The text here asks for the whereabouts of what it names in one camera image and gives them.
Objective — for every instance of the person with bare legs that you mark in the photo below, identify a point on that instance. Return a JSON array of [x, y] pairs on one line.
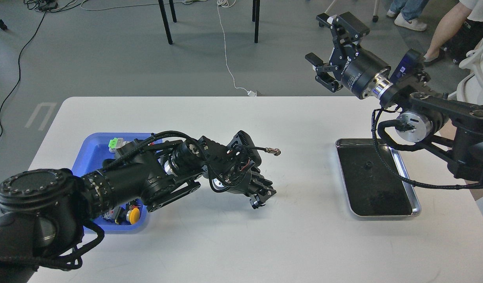
[[450, 24]]

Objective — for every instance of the black equipment case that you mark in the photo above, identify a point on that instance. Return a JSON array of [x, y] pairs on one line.
[[465, 40]]

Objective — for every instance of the white rolling stand leg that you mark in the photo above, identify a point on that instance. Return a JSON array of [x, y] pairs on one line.
[[375, 17]]

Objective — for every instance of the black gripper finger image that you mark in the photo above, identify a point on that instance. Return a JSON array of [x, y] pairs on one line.
[[347, 32], [265, 189], [322, 70], [257, 200]]

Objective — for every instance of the light green push button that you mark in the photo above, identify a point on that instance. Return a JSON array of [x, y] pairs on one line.
[[115, 145]]

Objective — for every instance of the person in blue jeans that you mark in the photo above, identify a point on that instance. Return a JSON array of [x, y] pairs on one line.
[[406, 14]]

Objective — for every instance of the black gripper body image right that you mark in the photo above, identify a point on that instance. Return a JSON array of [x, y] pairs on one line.
[[357, 73]]

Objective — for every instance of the blue plastic tray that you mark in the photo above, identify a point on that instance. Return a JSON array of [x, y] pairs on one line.
[[93, 151]]

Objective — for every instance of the black table leg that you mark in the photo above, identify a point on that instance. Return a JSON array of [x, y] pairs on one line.
[[165, 18], [256, 5]]

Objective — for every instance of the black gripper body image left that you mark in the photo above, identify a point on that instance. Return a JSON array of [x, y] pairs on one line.
[[248, 185]]

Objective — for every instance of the yellow push button switch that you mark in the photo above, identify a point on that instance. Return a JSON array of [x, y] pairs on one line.
[[128, 214]]

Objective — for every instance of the silver metal tray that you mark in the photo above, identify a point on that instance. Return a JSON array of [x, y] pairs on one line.
[[378, 193]]

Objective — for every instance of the black table leg right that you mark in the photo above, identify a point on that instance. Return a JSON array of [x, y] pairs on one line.
[[256, 5]]

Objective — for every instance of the black robot arm image left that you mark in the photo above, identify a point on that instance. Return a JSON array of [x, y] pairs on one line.
[[47, 214]]

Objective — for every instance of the black table leg left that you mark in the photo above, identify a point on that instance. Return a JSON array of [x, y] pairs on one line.
[[165, 18]]

